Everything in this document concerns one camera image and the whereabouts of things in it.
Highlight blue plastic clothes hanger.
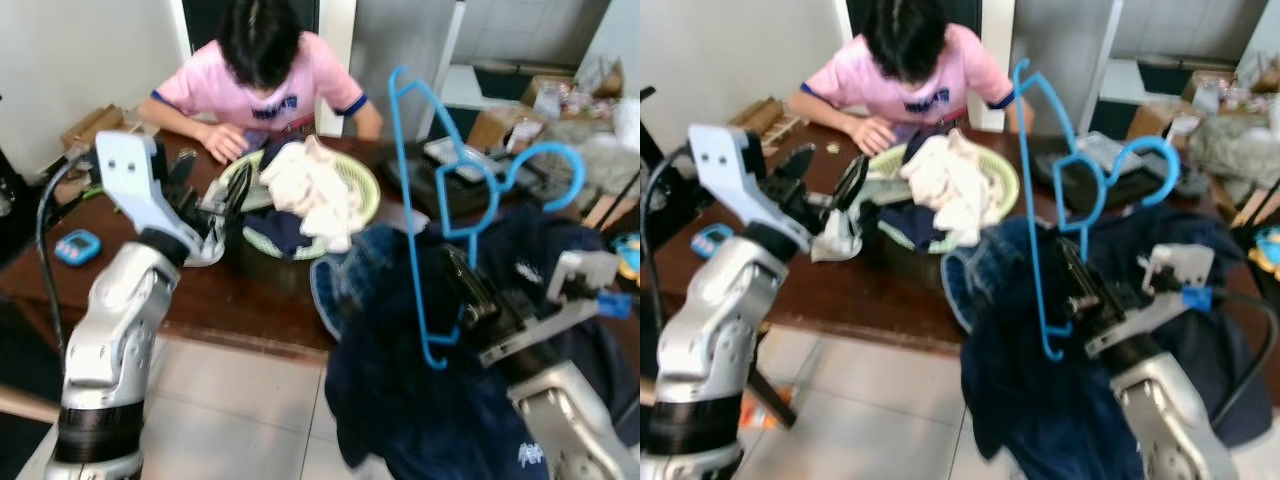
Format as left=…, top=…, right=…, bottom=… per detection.
left=387, top=65, right=588, bottom=372
left=1012, top=58, right=1183, bottom=363

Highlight white garment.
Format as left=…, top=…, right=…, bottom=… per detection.
left=898, top=130, right=991, bottom=248
left=258, top=135, right=364, bottom=254

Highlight small wooden crate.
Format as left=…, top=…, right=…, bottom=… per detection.
left=60, top=104, right=133, bottom=151
left=728, top=96, right=801, bottom=141

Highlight dark blue cloth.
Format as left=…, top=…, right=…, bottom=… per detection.
left=880, top=200, right=946, bottom=251
left=268, top=205, right=326, bottom=259

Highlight black laptop computer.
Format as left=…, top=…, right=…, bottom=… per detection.
left=385, top=140, right=576, bottom=219
left=1030, top=132, right=1196, bottom=211

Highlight blue denim jeans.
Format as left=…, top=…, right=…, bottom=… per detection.
left=940, top=222, right=1031, bottom=333
left=310, top=225, right=401, bottom=339

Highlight small blue digital device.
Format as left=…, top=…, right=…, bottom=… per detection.
left=691, top=223, right=735, bottom=260
left=54, top=229, right=102, bottom=267

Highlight green plastic basket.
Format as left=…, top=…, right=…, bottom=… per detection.
left=218, top=148, right=382, bottom=263
left=866, top=143, right=1021, bottom=253

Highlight person in pink shirt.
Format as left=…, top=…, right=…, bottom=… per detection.
left=788, top=0, right=1036, bottom=156
left=137, top=0, right=384, bottom=166

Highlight navy blue garment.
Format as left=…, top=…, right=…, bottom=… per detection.
left=960, top=205, right=1279, bottom=480
left=325, top=205, right=641, bottom=480

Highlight blue yellow toy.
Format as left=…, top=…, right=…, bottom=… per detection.
left=613, top=233, right=641, bottom=283
left=1250, top=225, right=1280, bottom=283

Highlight brown cardboard box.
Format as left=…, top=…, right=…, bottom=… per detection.
left=520, top=73, right=601, bottom=106
left=1182, top=68, right=1251, bottom=101
left=1126, top=100, right=1196, bottom=146
left=466, top=105, right=533, bottom=153

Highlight grey knitted cloth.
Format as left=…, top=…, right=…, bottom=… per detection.
left=1188, top=112, right=1280, bottom=189
left=545, top=118, right=641, bottom=199

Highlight orange snack packet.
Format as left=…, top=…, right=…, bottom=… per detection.
left=742, top=386, right=798, bottom=431

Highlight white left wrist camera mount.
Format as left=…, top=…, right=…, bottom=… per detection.
left=93, top=130, right=229, bottom=269
left=687, top=124, right=831, bottom=261

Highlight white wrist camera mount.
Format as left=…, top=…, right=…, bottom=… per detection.
left=93, top=130, right=229, bottom=269
left=1085, top=242, right=1217, bottom=359
left=478, top=248, right=633, bottom=369
left=687, top=124, right=831, bottom=261

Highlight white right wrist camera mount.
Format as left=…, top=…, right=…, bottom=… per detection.
left=478, top=248, right=633, bottom=369
left=1085, top=242, right=1217, bottom=359

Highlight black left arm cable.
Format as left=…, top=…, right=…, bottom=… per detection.
left=640, top=145, right=696, bottom=321
left=35, top=148, right=101, bottom=353

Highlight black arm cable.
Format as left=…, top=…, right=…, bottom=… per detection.
left=640, top=145, right=696, bottom=321
left=1205, top=285, right=1280, bottom=433
left=35, top=148, right=101, bottom=353

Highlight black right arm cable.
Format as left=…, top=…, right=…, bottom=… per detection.
left=1205, top=285, right=1280, bottom=433

